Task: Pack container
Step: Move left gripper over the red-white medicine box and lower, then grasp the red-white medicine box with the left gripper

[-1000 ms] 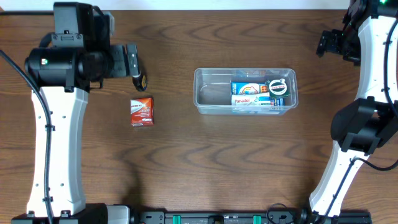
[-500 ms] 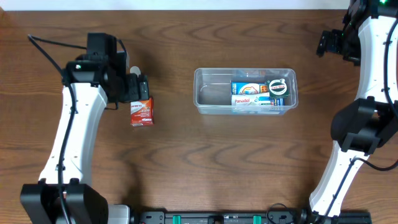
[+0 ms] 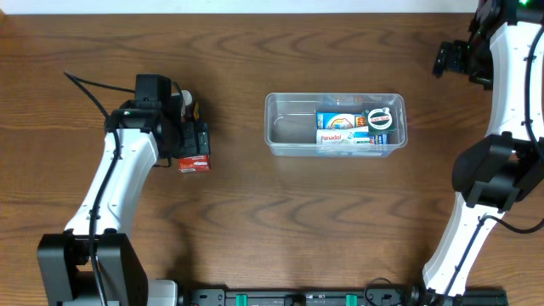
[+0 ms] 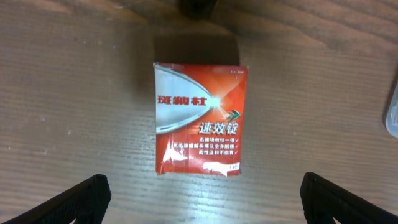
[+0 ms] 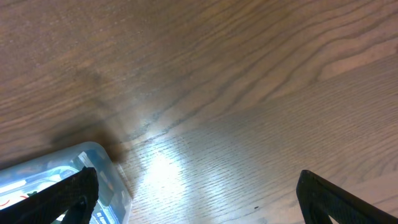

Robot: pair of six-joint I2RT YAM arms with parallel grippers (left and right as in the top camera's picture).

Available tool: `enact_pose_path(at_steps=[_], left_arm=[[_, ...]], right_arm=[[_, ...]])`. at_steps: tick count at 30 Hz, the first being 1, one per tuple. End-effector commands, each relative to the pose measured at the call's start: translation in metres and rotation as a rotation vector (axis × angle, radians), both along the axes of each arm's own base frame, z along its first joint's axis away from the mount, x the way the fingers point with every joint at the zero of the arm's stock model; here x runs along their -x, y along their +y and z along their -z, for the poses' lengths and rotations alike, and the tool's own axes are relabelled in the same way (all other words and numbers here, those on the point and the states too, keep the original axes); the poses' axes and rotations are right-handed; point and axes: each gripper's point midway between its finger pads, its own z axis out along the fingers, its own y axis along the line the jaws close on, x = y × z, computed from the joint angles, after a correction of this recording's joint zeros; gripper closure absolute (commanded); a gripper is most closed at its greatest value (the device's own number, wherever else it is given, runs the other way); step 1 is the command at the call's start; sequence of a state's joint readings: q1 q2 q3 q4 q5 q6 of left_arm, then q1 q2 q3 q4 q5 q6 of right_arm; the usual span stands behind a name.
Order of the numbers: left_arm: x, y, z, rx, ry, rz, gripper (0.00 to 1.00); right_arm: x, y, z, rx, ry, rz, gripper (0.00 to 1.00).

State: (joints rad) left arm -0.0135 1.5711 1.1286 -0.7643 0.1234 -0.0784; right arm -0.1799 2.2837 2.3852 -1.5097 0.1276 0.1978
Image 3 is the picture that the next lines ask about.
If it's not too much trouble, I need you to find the dark bottle white cap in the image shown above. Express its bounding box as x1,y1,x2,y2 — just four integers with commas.
181,90,201,122

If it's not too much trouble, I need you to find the red medicine box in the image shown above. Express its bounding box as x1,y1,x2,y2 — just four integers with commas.
178,155,211,173

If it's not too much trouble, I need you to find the clear plastic container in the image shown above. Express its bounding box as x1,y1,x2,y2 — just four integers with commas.
265,93,408,157

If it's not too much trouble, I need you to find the dark green round-label packet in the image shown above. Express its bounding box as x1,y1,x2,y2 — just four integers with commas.
364,107,395,135

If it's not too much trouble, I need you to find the blue Kool Fever box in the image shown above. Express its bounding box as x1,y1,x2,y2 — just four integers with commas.
316,112,390,145

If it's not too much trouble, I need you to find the white Panadol box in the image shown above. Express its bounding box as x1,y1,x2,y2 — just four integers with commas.
316,127,370,145

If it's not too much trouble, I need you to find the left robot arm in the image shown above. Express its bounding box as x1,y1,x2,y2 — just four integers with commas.
37,74,211,306

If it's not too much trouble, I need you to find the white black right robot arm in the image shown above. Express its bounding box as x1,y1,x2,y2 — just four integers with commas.
411,0,543,305

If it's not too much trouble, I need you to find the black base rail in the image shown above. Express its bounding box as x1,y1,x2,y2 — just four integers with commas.
179,286,509,306

